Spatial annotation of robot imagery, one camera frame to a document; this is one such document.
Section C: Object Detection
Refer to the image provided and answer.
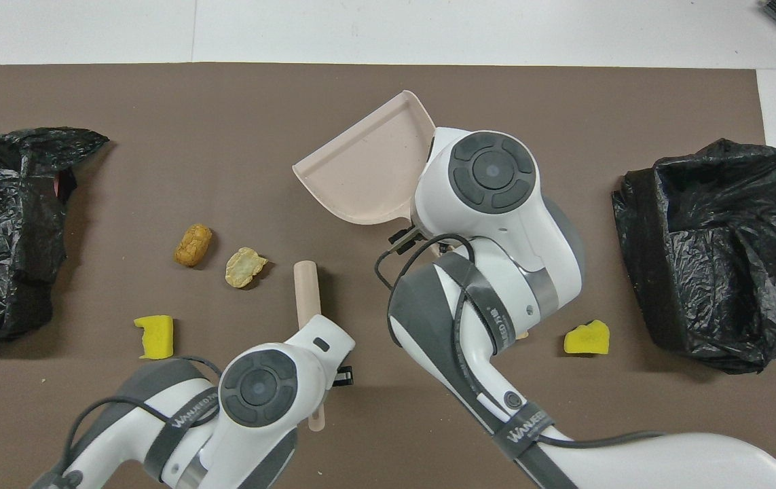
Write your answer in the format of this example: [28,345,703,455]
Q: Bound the pale foam chunk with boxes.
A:
[225,247,269,289]

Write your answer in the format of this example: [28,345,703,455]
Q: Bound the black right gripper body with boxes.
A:
[388,228,424,255]

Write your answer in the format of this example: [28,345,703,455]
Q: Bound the yellow sponge piece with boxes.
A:
[563,319,611,356]
[134,314,174,360]

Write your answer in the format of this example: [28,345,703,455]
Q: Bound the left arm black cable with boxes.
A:
[62,357,222,476]

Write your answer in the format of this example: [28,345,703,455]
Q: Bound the beige handled brush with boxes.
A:
[293,261,326,433]

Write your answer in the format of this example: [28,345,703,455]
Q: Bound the beige plastic dustpan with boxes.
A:
[292,90,437,225]

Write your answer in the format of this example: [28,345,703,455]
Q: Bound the brown table mat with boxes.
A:
[0,62,776,489]

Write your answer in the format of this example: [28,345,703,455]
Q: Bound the brown foam nugget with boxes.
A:
[173,223,213,268]

